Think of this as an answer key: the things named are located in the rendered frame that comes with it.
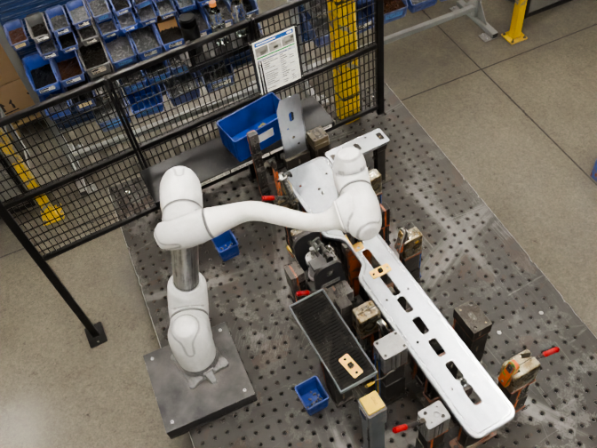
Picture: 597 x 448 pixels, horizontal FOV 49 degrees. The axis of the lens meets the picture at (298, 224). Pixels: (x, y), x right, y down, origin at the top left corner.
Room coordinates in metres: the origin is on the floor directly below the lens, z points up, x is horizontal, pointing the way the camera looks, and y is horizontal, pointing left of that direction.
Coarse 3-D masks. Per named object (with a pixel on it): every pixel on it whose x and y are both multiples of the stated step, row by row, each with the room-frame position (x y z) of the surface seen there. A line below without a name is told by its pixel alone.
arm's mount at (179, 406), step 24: (216, 336) 1.34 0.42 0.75; (144, 360) 1.29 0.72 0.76; (168, 360) 1.27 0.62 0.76; (240, 360) 1.22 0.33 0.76; (168, 384) 1.16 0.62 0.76; (216, 384) 1.13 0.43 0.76; (240, 384) 1.11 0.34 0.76; (168, 408) 1.06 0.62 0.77; (192, 408) 1.05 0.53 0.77; (216, 408) 1.03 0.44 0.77; (168, 432) 0.97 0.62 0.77
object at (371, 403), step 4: (372, 392) 0.82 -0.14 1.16; (376, 392) 0.82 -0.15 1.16; (364, 396) 0.81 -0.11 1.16; (368, 396) 0.81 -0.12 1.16; (372, 396) 0.80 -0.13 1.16; (376, 396) 0.80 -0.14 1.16; (360, 400) 0.80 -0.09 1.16; (364, 400) 0.80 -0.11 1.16; (368, 400) 0.79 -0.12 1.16; (372, 400) 0.79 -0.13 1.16; (376, 400) 0.79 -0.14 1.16; (380, 400) 0.79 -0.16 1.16; (364, 404) 0.78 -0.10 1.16; (368, 404) 0.78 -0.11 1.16; (372, 404) 0.78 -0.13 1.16; (376, 404) 0.78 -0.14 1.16; (380, 404) 0.77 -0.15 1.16; (384, 404) 0.77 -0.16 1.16; (364, 408) 0.77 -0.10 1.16; (368, 408) 0.77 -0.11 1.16; (372, 408) 0.77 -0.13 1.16; (376, 408) 0.76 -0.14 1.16; (380, 408) 0.76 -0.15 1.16; (368, 412) 0.75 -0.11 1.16; (372, 412) 0.75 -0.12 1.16
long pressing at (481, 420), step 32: (320, 160) 1.99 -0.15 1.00; (320, 192) 1.81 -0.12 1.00; (384, 256) 1.42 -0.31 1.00; (384, 288) 1.28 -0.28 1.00; (416, 288) 1.26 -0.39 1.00; (416, 352) 1.00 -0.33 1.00; (448, 352) 0.98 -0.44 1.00; (448, 384) 0.86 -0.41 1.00; (480, 384) 0.84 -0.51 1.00; (480, 416) 0.74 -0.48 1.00; (512, 416) 0.72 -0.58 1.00
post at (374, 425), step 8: (360, 408) 0.79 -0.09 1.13; (384, 408) 0.77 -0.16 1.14; (360, 416) 0.79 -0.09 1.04; (368, 416) 0.75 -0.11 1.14; (376, 416) 0.75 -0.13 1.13; (384, 416) 0.76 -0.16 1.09; (368, 424) 0.75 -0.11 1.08; (376, 424) 0.75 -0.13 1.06; (384, 424) 0.77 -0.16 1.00; (368, 432) 0.75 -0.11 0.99; (376, 432) 0.76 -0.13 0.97; (384, 432) 0.77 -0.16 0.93; (368, 440) 0.75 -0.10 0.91; (376, 440) 0.76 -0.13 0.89; (384, 440) 0.77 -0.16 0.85
